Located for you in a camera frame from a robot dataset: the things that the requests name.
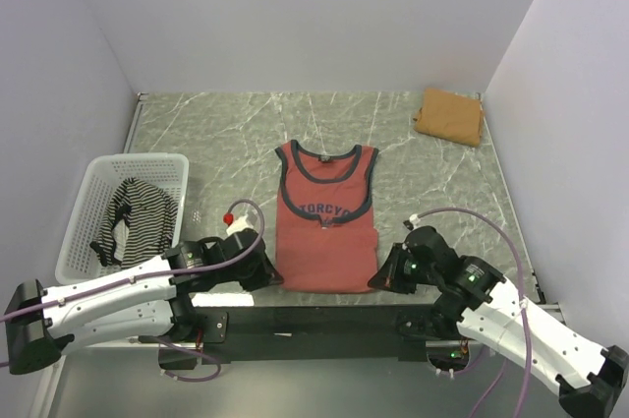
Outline tan tank top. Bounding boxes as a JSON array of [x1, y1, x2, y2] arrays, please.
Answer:
[[414, 88, 484, 148]]

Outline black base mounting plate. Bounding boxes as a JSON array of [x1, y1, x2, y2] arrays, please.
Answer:
[[161, 305, 461, 363]]

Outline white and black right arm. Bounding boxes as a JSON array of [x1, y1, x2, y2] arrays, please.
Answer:
[[368, 242, 628, 417]]

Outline black white striped tank top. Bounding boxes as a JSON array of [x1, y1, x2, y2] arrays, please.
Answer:
[[89, 178, 178, 269]]

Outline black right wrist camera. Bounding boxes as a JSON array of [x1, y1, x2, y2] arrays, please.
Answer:
[[404, 226, 452, 263]]

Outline aluminium rail frame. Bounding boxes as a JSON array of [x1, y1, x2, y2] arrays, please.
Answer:
[[52, 303, 572, 346]]

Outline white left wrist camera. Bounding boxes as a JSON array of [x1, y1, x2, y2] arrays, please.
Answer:
[[223, 211, 257, 236]]

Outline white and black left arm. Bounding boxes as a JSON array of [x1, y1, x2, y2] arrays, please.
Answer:
[[1, 230, 283, 375]]

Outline red printed tank top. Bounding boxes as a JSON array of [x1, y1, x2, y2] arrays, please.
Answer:
[[275, 140, 378, 294]]

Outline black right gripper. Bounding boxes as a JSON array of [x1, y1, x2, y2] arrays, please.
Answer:
[[369, 242, 439, 294]]

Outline white plastic laundry basket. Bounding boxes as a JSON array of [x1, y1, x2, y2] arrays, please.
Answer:
[[55, 152, 189, 285]]

